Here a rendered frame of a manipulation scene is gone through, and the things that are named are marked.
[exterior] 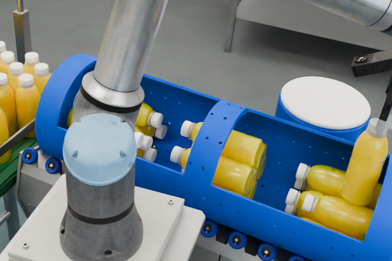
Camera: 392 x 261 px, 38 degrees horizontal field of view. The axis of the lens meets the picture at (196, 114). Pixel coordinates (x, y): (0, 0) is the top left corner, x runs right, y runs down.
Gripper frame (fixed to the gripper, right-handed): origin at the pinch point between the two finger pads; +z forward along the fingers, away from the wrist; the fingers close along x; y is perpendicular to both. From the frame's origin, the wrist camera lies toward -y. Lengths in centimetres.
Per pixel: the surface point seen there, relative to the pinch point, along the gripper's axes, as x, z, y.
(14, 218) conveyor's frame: 19, 105, -118
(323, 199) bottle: -5.6, 19.2, -5.8
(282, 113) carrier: 40, 32, -27
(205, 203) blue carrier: -14.3, 24.6, -29.7
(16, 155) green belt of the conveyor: -6, 42, -90
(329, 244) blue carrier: -14.4, 22.9, -1.6
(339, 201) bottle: -5.2, 18.4, -2.6
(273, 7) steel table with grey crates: 270, 101, -91
